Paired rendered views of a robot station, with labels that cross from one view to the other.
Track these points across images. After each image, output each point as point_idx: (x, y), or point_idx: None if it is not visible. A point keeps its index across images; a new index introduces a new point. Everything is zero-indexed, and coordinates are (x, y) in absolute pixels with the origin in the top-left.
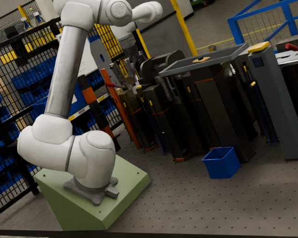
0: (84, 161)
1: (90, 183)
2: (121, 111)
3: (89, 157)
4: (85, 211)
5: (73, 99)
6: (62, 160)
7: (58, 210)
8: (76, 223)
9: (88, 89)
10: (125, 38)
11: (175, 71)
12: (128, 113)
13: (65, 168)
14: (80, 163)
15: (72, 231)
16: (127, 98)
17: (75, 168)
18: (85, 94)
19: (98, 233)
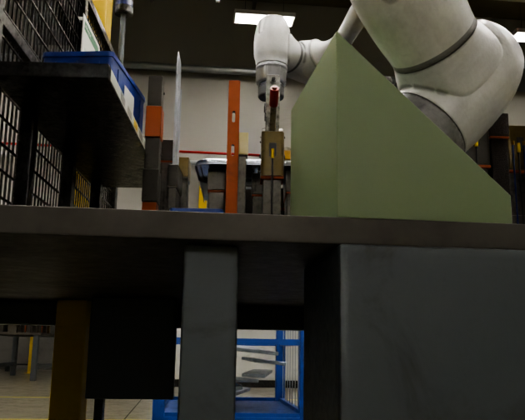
0: (499, 53)
1: (469, 116)
2: (232, 174)
3: (511, 50)
4: (471, 160)
5: (131, 105)
6: (467, 17)
7: (366, 146)
8: (412, 195)
9: (162, 110)
10: (282, 65)
11: None
12: (268, 174)
13: (457, 42)
14: (491, 50)
15: (377, 218)
16: (283, 144)
17: (476, 57)
18: (154, 115)
19: (487, 229)
